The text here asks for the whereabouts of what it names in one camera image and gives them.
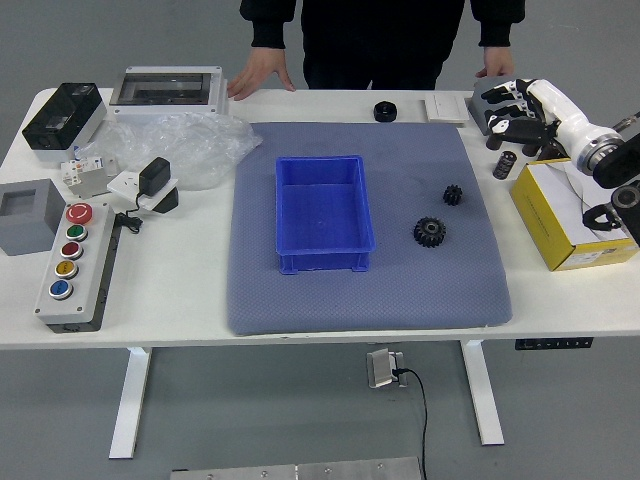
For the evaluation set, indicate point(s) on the black round nut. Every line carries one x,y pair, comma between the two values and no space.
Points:
385,112

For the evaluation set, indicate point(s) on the grey block with round hole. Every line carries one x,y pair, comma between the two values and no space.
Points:
477,112

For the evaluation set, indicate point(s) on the white wall switch plate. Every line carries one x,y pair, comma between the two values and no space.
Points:
446,108

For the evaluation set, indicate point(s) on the yellow white cardboard box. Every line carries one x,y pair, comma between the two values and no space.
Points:
555,215

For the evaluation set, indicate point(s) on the dark capacitor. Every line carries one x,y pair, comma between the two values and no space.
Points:
530,151

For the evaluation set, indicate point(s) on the five-button control station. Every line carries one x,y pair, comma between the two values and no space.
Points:
70,270

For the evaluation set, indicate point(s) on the clear plastic bag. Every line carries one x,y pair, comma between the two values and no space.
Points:
200,145

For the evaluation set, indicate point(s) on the silver floor socket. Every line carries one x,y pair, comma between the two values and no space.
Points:
380,370

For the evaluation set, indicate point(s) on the person's torso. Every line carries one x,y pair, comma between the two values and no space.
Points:
380,40

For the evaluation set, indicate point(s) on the silver metal plate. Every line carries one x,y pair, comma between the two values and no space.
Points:
300,471

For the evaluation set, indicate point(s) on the white table leg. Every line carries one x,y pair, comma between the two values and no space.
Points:
131,400
482,395

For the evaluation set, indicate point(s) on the big black gear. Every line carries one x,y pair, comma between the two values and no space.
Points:
430,233

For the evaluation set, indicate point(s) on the blue plastic box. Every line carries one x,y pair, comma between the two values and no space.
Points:
322,215

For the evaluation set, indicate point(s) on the person's right hand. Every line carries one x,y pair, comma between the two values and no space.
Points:
265,65

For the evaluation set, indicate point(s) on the white circuit breaker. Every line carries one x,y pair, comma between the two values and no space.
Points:
90,175

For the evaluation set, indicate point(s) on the black table control panel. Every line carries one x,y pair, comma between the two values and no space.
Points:
552,344

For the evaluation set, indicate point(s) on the grey clear-lid distribution box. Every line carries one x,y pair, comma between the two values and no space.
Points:
165,92

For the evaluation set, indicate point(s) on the black socket base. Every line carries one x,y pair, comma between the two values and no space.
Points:
169,202

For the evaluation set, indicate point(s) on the white socket plate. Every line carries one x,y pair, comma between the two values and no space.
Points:
125,184

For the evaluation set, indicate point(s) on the person's right forearm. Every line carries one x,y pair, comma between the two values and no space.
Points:
269,27

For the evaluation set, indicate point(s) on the black power adapter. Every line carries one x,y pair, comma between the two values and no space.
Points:
154,175

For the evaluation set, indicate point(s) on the black-lid enclosure box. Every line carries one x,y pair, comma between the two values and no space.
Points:
60,120

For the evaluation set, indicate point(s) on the person's left hand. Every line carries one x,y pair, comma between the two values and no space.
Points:
499,62

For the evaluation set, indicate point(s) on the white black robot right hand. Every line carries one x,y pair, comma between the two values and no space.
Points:
555,107

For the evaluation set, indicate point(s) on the black ribbed capacitor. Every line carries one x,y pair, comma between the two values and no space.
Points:
504,164

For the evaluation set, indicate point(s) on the blue-grey mat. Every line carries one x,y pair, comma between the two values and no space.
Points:
350,305

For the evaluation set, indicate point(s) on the grey block with square hole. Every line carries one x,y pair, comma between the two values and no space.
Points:
30,220

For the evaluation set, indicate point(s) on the person's left forearm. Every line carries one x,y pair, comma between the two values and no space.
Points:
495,25

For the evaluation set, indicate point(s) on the small black gear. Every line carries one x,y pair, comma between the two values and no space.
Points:
452,195

